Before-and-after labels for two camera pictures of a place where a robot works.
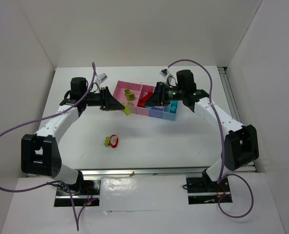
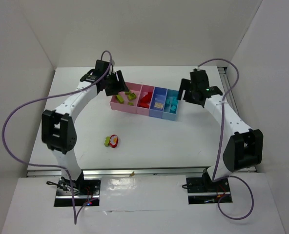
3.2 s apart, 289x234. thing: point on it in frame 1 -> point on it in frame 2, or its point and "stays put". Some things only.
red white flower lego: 113,141 stays put
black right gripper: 161,92 -> 189,91
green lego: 107,143 stays put
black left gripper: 103,98 -> 114,84
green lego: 130,96 stays put
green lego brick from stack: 127,110 -> 120,99
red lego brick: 141,103 stays put
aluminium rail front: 142,171 stays put
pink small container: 144,90 stays put
